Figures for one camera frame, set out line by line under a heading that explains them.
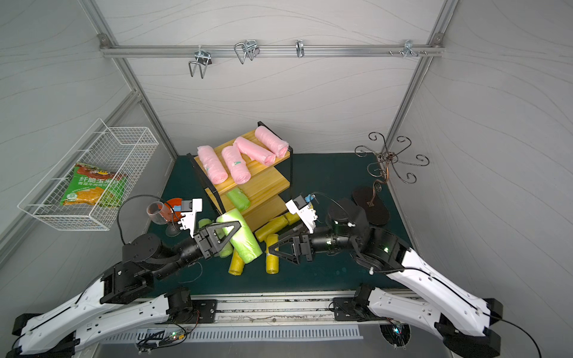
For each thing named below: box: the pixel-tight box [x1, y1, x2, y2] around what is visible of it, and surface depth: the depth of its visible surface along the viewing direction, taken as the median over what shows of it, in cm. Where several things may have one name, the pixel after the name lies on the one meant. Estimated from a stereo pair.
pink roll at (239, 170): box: [221, 144, 252, 185], surface depth 67 cm
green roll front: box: [215, 208, 263, 264], surface depth 54 cm
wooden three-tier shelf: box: [186, 121, 294, 229], surface depth 73 cm
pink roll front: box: [254, 125, 289, 159], surface depth 75 cm
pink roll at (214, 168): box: [196, 144, 230, 185], surface depth 67 cm
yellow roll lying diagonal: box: [254, 214, 289, 243], surface depth 94 cm
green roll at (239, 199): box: [226, 187, 252, 212], surface depth 81 cm
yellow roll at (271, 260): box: [265, 233, 280, 275], surface depth 82 cm
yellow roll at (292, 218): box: [285, 211, 301, 226], surface depth 95 cm
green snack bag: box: [60, 163, 128, 208], surface depth 63 cm
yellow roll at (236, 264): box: [228, 248, 245, 276], surface depth 82 cm
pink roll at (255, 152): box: [233, 136, 277, 167], surface depth 73 cm
